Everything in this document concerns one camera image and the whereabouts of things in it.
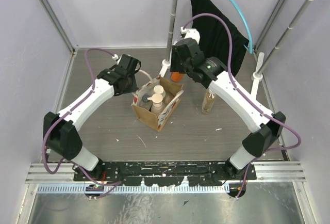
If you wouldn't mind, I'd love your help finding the orange bottle blue cap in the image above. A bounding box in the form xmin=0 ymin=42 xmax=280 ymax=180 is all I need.
xmin=170 ymin=72 xmax=184 ymax=83

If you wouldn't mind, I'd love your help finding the cream round cap bottle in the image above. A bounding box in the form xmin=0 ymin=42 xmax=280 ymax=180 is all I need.
xmin=153 ymin=85 xmax=166 ymax=97

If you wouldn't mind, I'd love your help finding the clear amber liquid bottle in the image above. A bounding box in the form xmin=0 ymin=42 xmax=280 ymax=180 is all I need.
xmin=202 ymin=89 xmax=216 ymax=115

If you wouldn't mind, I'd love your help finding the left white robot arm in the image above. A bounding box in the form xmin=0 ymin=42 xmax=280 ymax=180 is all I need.
xmin=42 ymin=54 xmax=141 ymax=181

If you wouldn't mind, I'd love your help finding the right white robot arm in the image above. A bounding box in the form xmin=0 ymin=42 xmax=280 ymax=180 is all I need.
xmin=170 ymin=38 xmax=286 ymax=180

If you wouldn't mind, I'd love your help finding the black hanging cloth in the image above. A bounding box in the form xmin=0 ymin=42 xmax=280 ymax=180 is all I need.
xmin=190 ymin=0 xmax=249 ymax=76

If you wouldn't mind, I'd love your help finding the beige pump dispenser bottle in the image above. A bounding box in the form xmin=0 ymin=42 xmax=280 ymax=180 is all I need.
xmin=150 ymin=93 xmax=164 ymax=115

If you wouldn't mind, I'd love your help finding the blue clothes hanger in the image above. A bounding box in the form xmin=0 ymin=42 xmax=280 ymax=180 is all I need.
xmin=229 ymin=0 xmax=253 ymax=54

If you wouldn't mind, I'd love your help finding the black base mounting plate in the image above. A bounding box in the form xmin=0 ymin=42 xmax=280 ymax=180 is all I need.
xmin=73 ymin=161 xmax=257 ymax=187

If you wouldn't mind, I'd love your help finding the silver clothes rack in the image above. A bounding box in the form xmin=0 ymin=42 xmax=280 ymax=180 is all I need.
xmin=159 ymin=0 xmax=327 ymax=106

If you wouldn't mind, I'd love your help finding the aluminium frame rail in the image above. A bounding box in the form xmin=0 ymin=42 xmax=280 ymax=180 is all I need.
xmin=25 ymin=161 xmax=306 ymax=184

